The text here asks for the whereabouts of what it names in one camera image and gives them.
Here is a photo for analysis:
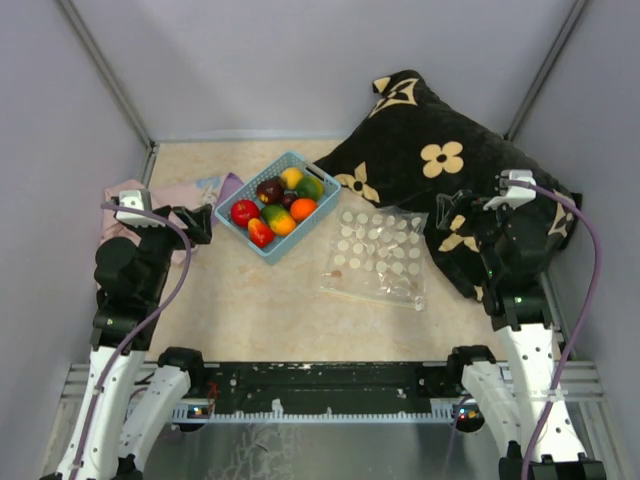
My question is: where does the purple cable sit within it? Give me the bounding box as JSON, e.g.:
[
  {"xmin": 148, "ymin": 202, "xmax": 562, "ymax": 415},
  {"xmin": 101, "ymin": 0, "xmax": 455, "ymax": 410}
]
[
  {"xmin": 504, "ymin": 178, "xmax": 602, "ymax": 480},
  {"xmin": 69, "ymin": 199, "xmax": 194, "ymax": 471}
]

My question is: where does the dark red plum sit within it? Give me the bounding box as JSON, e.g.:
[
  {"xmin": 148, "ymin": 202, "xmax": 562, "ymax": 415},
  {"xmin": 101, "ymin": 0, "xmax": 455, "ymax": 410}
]
[{"xmin": 280, "ymin": 192, "xmax": 298, "ymax": 210}]

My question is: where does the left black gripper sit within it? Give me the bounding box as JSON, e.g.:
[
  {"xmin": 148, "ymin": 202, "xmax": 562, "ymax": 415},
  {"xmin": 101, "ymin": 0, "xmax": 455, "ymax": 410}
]
[{"xmin": 131, "ymin": 203, "xmax": 213, "ymax": 299}]

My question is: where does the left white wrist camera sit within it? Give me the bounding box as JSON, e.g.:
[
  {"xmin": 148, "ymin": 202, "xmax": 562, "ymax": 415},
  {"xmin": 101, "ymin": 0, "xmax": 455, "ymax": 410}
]
[{"xmin": 115, "ymin": 189, "xmax": 153, "ymax": 227}]

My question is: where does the black floral pillow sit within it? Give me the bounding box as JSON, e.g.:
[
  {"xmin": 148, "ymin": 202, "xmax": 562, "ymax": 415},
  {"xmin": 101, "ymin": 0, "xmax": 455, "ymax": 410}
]
[{"xmin": 316, "ymin": 70, "xmax": 582, "ymax": 301}]

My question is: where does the green yellow mango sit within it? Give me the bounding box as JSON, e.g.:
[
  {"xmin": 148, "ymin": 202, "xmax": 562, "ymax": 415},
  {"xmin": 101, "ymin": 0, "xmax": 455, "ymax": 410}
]
[{"xmin": 296, "ymin": 176, "xmax": 324, "ymax": 202}]

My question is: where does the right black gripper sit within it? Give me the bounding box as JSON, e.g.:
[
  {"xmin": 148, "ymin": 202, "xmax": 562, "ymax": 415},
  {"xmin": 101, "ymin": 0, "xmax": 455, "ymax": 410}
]
[{"xmin": 437, "ymin": 189, "xmax": 517, "ymax": 277}]

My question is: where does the orange fruit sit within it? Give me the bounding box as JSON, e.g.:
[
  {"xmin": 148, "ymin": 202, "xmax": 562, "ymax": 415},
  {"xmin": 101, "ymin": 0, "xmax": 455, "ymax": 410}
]
[{"xmin": 289, "ymin": 198, "xmax": 318, "ymax": 223}]

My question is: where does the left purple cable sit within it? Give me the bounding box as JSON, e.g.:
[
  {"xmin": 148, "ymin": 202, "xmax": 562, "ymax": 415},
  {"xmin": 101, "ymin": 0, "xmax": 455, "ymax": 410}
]
[{"xmin": 69, "ymin": 199, "xmax": 194, "ymax": 471}]

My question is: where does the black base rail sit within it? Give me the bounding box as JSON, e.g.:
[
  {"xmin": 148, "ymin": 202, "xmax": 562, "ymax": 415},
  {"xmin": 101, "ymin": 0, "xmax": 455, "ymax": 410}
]
[{"xmin": 186, "ymin": 362, "xmax": 464, "ymax": 416}]

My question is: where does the white slotted cable duct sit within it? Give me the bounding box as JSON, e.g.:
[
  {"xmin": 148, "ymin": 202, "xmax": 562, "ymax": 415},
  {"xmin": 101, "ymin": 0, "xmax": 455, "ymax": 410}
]
[{"xmin": 168, "ymin": 400, "xmax": 454, "ymax": 425}]

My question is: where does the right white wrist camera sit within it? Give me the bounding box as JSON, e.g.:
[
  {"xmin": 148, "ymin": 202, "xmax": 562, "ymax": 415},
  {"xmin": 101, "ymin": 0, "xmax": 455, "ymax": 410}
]
[{"xmin": 483, "ymin": 170, "xmax": 537, "ymax": 211}]

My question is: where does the green orange mango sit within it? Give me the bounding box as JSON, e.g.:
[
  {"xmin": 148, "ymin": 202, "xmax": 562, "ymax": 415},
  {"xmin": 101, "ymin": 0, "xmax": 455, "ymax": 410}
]
[{"xmin": 261, "ymin": 204, "xmax": 297, "ymax": 237}]

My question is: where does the dark red apple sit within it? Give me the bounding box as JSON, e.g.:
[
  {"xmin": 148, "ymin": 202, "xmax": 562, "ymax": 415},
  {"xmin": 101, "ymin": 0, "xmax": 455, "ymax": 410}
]
[{"xmin": 256, "ymin": 176, "xmax": 285, "ymax": 205}]

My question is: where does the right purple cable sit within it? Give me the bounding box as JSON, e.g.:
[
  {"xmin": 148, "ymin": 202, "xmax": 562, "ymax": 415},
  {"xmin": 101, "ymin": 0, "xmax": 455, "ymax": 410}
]
[{"xmin": 504, "ymin": 178, "xmax": 602, "ymax": 480}]

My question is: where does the yellow lemon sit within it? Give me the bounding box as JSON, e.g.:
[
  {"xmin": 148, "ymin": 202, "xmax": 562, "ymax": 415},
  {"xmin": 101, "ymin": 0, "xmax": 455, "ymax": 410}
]
[{"xmin": 280, "ymin": 167, "xmax": 305, "ymax": 190}]

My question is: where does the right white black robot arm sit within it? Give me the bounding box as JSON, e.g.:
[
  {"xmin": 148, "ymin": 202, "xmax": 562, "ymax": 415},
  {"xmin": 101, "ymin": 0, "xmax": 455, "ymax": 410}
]
[{"xmin": 436, "ymin": 182, "xmax": 607, "ymax": 479}]

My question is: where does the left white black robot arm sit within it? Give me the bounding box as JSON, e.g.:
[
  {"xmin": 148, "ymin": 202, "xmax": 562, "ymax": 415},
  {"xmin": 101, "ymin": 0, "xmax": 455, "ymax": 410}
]
[{"xmin": 49, "ymin": 198, "xmax": 212, "ymax": 479}]

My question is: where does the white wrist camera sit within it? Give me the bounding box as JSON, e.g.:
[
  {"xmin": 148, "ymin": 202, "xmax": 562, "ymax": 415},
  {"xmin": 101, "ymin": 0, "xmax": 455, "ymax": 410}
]
[
  {"xmin": 483, "ymin": 170, "xmax": 537, "ymax": 211},
  {"xmin": 115, "ymin": 189, "xmax": 153, "ymax": 227}
]

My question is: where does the clear dotted zip bag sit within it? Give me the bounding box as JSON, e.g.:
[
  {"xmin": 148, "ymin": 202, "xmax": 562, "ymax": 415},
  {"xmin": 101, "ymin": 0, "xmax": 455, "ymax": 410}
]
[{"xmin": 320, "ymin": 206, "xmax": 428, "ymax": 312}]

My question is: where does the pink cloth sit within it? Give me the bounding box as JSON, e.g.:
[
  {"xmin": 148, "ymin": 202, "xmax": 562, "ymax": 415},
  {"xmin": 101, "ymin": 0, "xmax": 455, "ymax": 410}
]
[{"xmin": 101, "ymin": 172, "xmax": 244, "ymax": 245}]

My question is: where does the light blue plastic basket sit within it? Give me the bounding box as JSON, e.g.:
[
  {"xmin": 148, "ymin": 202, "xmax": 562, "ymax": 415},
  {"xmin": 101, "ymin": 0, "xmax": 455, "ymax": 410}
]
[{"xmin": 214, "ymin": 151, "xmax": 341, "ymax": 265}]

